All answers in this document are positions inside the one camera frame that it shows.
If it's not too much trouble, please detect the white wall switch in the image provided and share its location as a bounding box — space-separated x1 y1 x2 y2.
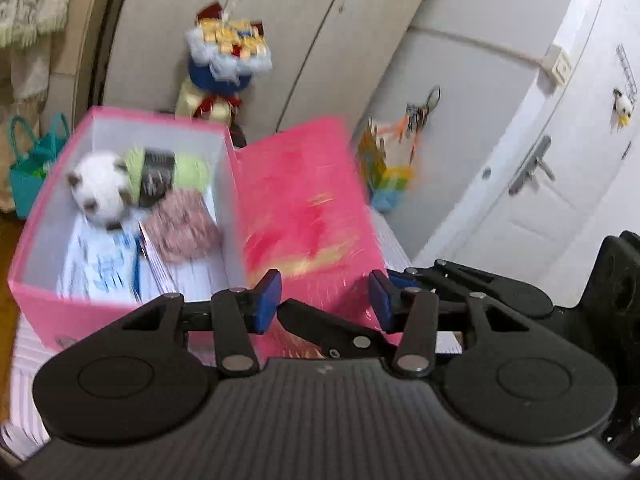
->
542 45 574 85

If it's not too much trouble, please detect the colourful hanging gift bag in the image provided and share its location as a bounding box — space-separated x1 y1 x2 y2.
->
357 87 442 214

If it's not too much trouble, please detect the striped bed sheet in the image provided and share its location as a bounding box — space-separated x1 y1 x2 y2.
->
0 204 466 462

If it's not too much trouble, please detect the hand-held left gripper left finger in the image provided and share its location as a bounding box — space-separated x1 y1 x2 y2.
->
122 269 284 377

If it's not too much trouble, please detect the white door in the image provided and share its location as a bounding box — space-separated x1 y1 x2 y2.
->
414 0 640 306

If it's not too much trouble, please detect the white duck wall hook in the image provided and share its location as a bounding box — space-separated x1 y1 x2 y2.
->
612 44 637 135

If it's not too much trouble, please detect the pink cardboard box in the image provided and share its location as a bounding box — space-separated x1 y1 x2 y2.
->
7 105 249 352

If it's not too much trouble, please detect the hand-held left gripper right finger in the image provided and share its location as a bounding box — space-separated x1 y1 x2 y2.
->
369 270 531 379

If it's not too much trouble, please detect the green yarn ball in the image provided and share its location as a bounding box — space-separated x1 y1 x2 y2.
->
122 147 214 209

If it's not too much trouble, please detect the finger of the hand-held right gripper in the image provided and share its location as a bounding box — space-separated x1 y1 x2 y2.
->
276 298 397 361
387 259 555 319

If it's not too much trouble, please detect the metal door handle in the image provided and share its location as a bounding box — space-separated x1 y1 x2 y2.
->
508 135 557 197

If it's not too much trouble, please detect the pink box lid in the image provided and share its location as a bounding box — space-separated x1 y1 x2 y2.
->
234 116 403 358

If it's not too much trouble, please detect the flower bouquet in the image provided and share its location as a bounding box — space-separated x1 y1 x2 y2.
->
175 4 274 127

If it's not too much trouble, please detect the white panda plush toy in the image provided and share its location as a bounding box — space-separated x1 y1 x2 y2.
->
67 152 135 232

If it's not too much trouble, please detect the pink floral fabric scrunchie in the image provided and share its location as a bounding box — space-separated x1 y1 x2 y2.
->
145 189 222 264

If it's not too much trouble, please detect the teal woven bag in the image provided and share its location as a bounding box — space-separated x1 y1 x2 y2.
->
8 113 72 221

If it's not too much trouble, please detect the white blue tissue packet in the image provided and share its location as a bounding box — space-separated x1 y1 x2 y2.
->
56 224 145 304

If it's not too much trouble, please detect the grey wardrobe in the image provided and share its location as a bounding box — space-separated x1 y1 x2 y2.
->
102 0 447 137

